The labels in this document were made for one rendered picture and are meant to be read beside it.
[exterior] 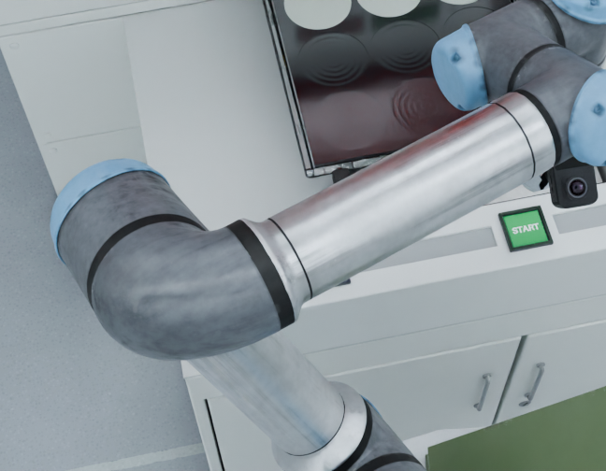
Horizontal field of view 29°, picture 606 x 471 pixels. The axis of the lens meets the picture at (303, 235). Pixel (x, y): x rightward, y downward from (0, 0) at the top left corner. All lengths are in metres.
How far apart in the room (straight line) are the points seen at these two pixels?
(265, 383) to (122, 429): 1.30
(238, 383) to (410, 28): 0.77
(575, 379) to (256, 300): 1.08
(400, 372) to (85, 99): 0.74
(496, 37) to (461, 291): 0.48
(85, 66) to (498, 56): 1.03
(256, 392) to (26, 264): 1.53
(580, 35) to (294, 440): 0.49
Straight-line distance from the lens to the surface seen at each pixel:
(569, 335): 1.74
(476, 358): 1.72
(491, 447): 1.42
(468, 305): 1.55
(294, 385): 1.17
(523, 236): 1.50
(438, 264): 1.47
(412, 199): 0.95
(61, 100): 2.05
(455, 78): 1.11
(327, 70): 1.70
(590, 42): 1.17
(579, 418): 1.36
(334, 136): 1.64
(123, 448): 2.42
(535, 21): 1.13
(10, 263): 2.64
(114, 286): 0.94
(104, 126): 2.12
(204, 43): 1.85
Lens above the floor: 2.25
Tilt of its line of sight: 61 degrees down
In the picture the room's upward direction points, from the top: 2 degrees counter-clockwise
